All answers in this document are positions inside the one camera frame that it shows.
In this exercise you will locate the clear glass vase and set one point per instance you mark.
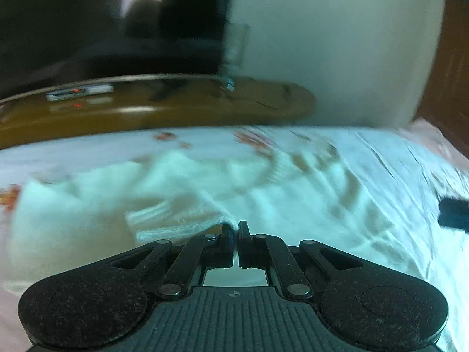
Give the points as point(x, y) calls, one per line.
point(234, 55)

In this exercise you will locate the white knit garment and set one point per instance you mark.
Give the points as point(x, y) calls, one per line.
point(110, 198)

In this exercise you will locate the wooden television table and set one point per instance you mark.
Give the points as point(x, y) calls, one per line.
point(205, 101)

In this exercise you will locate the black flat television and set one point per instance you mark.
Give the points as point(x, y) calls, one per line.
point(91, 25)

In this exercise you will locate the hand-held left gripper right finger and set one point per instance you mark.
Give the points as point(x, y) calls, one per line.
point(243, 242)

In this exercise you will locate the white floral bed sheet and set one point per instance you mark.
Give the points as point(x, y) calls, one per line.
point(403, 198)

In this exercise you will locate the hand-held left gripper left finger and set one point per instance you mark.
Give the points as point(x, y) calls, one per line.
point(228, 240)

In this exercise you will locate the brown wooden door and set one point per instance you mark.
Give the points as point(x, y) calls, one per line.
point(450, 62)

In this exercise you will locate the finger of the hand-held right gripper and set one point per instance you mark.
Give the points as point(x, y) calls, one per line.
point(454, 214)

